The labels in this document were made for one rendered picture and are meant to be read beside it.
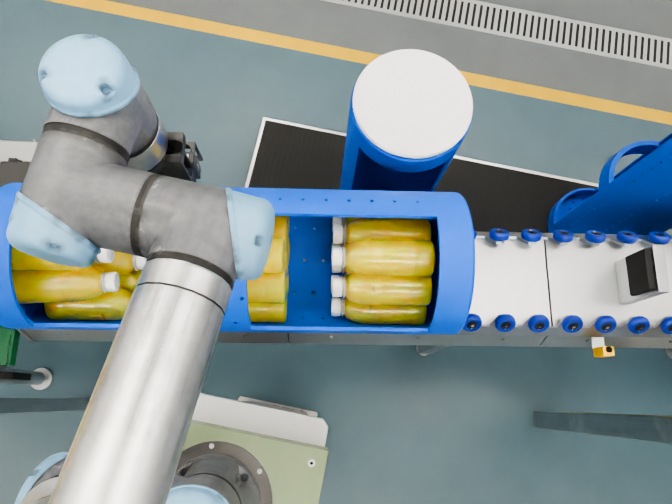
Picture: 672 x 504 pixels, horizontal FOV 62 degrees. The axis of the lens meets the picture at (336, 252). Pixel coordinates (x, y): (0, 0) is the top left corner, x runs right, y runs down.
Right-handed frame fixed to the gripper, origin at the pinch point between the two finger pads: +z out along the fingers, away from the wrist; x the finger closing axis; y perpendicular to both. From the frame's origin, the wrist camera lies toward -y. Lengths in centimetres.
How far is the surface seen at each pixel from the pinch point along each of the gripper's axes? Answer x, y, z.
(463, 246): 0, 48, 17
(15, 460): -49, -84, 141
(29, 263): -3.4, -30.2, 24.4
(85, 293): -8.0, -21.3, 28.9
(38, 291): -8.0, -29.5, 27.9
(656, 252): 3, 93, 33
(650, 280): -3, 91, 33
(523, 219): 41, 102, 126
